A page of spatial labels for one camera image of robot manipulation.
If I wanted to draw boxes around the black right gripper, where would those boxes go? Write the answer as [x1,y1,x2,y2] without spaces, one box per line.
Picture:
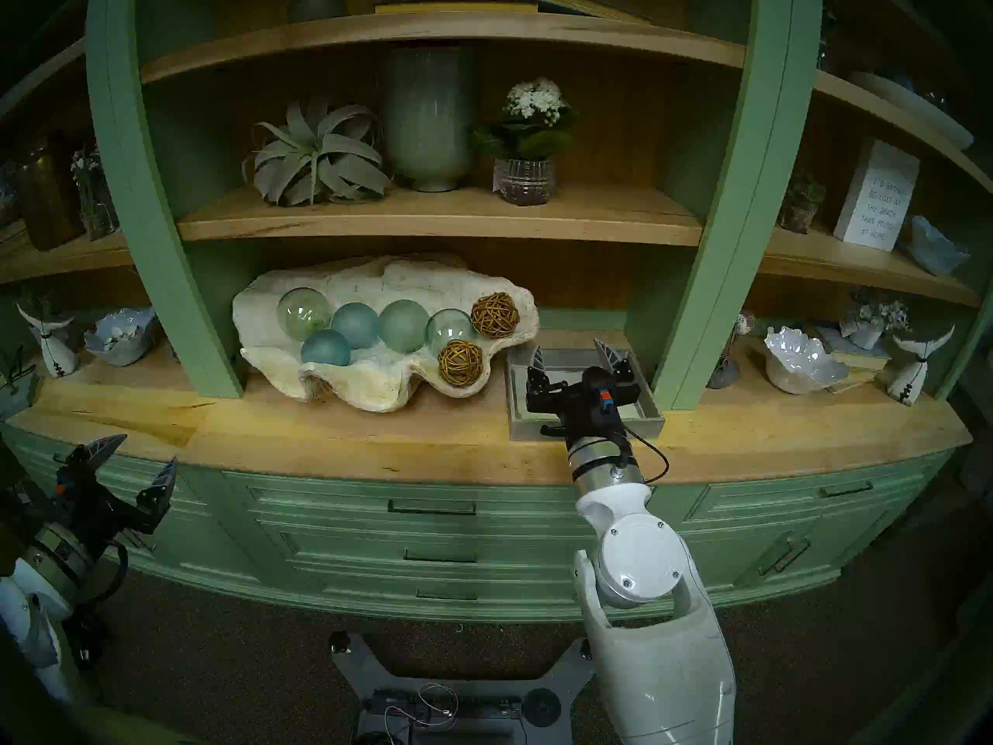
[525,338,641,442]

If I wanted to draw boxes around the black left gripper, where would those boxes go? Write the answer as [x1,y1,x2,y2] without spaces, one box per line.
[53,434,178,554]

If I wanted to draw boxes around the woven wicker ball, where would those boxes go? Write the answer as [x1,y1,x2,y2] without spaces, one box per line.
[438,340,484,387]
[471,291,521,339]

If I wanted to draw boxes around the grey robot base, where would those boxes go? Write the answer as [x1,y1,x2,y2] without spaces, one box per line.
[326,631,606,745]

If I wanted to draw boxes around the white ruffled ceramic bowl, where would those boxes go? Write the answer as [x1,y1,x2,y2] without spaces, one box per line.
[83,307,158,366]
[764,326,850,395]

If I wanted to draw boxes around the giant clam shell bowl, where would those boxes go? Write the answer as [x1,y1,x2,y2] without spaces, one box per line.
[232,252,540,413]

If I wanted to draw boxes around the pale blue ruffled bowl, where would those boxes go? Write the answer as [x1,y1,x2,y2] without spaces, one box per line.
[909,214,972,277]

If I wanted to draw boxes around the grey square tray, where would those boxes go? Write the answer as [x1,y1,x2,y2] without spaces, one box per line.
[506,346,666,442]

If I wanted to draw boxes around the clear glass ball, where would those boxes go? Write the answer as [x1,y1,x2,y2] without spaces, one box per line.
[277,287,334,341]
[425,308,476,356]

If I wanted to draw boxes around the white whale tail figurine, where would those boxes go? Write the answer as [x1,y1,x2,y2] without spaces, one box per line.
[17,300,78,378]
[887,324,957,407]

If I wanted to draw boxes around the small grey planter box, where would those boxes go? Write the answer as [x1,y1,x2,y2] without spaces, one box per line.
[0,346,40,422]

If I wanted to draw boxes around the small bird figurine stone base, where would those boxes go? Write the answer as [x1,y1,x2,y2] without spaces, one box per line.
[706,310,757,390]

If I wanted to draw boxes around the frosted green glass ball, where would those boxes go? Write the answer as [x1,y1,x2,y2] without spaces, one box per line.
[378,299,430,354]

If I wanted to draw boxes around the white flower plant glass pot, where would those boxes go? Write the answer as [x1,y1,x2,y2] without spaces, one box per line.
[468,78,581,206]

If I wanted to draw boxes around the small green moss plant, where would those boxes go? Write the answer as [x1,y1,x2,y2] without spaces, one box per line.
[17,286,67,317]

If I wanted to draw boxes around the frosted blue glass ball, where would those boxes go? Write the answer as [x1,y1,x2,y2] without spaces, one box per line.
[331,302,381,351]
[300,330,352,367]

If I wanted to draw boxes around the small flower plant glass pot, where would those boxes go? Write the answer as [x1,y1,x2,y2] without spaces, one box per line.
[70,146,119,241]

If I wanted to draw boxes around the green wooden shelf cabinet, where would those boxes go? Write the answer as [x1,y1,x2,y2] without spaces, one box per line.
[0,0,993,624]

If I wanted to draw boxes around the small succulent in pot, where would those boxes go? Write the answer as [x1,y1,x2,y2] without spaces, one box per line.
[778,173,828,234]

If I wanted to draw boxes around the bronze metal vase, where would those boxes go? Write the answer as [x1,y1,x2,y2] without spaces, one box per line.
[17,133,85,251]

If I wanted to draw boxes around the stack of old books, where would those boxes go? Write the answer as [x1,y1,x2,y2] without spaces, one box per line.
[811,321,893,395]

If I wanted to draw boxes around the large pale green vase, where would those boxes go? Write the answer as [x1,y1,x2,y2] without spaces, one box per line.
[378,47,476,193]

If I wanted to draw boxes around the grey-green air plant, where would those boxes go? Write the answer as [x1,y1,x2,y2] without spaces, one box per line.
[242,95,393,209]

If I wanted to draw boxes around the white beach quote sign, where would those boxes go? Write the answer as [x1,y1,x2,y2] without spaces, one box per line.
[833,137,922,251]

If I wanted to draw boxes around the large white dish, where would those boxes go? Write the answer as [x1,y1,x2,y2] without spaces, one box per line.
[846,68,975,151]

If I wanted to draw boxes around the dark grey glass ball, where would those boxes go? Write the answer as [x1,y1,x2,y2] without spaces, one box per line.
[287,0,350,24]

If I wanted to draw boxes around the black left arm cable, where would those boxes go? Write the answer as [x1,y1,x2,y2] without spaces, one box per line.
[70,540,131,624]

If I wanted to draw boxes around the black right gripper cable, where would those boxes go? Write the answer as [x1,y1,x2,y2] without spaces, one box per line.
[613,421,670,486]

